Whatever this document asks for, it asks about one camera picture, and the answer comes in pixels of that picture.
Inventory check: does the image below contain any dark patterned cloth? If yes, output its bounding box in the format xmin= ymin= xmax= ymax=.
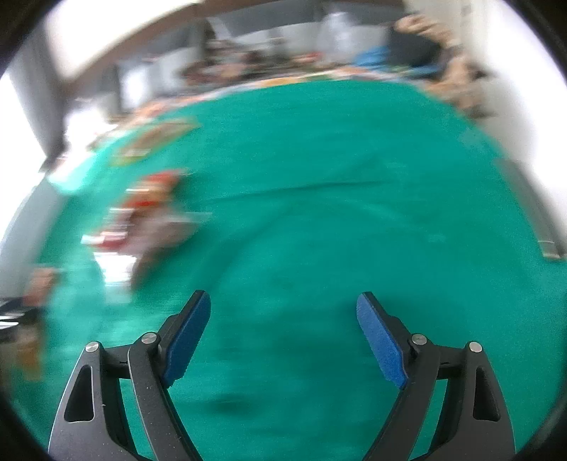
xmin=181 ymin=38 xmax=320 ymax=87

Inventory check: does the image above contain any red snack packet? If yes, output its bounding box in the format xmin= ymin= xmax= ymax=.
xmin=119 ymin=170 xmax=192 ymax=214

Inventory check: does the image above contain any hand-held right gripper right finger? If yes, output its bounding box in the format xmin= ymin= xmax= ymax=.
xmin=355 ymin=291 xmax=517 ymax=461

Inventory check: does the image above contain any blue cloth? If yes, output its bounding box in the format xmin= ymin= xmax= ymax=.
xmin=357 ymin=46 xmax=393 ymax=71

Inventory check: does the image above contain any clear brown fruit snack bag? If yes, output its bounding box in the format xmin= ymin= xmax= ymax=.
xmin=110 ymin=119 xmax=201 ymax=167

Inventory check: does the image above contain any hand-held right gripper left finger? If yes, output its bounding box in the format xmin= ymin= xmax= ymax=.
xmin=48 ymin=290 xmax=212 ymax=461

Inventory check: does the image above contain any black bag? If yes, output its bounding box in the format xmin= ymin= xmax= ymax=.
xmin=387 ymin=24 xmax=446 ymax=72

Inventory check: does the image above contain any clear plastic bag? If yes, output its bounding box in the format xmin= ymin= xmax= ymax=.
xmin=318 ymin=12 xmax=361 ymax=67

